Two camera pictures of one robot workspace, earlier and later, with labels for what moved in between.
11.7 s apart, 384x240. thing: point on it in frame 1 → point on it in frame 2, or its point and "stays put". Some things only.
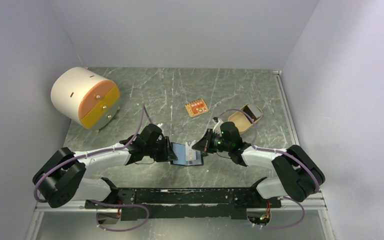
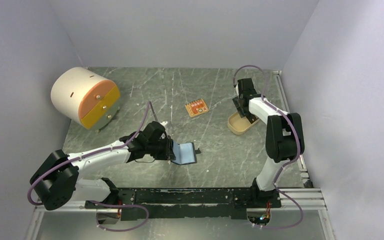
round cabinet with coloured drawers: x=85 y=96 stays put
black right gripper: x=204 y=144 → x=242 y=112
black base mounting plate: x=141 y=204 stays put
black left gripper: x=162 y=157 stays put
